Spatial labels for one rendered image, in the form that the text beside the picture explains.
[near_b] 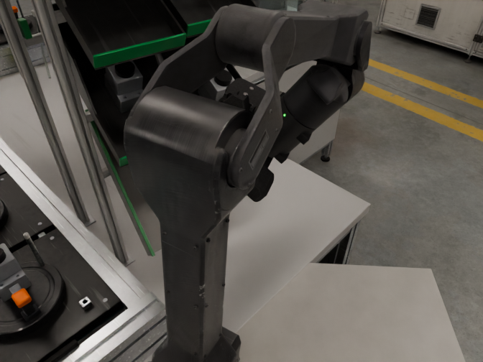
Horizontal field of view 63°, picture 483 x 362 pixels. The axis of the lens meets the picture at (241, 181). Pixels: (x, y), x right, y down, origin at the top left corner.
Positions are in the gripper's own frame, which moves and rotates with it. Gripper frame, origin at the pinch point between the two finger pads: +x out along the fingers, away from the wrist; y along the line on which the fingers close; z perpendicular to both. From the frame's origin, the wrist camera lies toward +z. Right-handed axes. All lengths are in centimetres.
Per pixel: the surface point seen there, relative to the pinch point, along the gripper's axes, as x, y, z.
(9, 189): 54, -6, 32
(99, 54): -0.7, 3.4, 22.9
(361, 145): 75, -203, -76
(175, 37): -4.7, -5.1, 18.4
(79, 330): 34.5, 16.5, 1.4
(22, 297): 29.5, 19.6, 11.1
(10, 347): 39.8, 22.6, 7.7
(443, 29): 14, -387, -95
